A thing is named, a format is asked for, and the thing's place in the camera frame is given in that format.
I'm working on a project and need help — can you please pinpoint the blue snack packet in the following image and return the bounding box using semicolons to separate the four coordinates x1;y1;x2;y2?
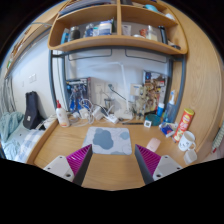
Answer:
159;122;178;138

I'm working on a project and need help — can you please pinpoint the teal round tin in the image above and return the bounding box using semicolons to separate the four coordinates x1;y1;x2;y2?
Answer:
146;114;161;126

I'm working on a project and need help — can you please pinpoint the clear plastic cup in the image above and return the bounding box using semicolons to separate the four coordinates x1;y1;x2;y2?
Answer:
184;150;197;165

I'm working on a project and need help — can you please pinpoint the blue robot model box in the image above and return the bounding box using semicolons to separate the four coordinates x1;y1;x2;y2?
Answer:
66;77;91;112

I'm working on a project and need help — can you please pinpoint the white desk lamp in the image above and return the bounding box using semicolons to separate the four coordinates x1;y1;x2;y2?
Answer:
90;62;133;119

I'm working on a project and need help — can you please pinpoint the blue spray bottle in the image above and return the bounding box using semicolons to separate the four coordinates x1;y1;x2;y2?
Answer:
164;90;175;123

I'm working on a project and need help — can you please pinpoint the grey blue-patterned mouse pad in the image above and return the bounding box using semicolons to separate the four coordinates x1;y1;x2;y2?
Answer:
83;127;132;155

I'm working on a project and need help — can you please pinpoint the small white cube clock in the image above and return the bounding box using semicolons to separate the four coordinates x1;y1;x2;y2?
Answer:
144;120;152;128

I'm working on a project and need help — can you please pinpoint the colourful robot figure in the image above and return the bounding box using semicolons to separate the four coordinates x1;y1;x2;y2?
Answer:
135;84;160;121

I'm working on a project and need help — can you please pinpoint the black pen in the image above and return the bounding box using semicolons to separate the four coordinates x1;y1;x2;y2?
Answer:
122;122;144;125

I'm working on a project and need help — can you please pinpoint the white power strip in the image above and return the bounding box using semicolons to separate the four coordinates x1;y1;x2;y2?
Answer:
106;114;119;124

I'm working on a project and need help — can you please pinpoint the black bag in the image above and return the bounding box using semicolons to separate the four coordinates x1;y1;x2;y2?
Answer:
23;91;42;129

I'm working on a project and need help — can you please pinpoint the pink computer mouse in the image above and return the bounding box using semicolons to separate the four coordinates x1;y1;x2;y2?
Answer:
146;138;161;152

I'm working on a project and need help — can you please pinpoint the white lotion bottle red cap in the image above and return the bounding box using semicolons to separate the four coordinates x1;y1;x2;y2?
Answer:
56;101;70;127

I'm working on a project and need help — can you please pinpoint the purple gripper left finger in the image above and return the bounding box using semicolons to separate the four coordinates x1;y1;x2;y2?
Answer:
66;145;93;186

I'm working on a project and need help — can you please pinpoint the white mug with print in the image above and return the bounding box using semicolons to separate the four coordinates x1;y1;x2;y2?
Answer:
178;131;196;151

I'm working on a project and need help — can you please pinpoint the wooden wall shelf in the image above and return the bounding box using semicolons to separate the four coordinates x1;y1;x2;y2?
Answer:
48;0;188;55

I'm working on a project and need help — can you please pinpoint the light blue blanket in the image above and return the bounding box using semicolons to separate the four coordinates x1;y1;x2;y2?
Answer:
0;112;24;160

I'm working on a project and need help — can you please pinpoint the red yellow chips can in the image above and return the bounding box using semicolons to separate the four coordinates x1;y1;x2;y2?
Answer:
173;108;194;142

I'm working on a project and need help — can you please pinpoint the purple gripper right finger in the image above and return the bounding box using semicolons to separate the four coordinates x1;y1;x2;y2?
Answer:
135;144;161;184

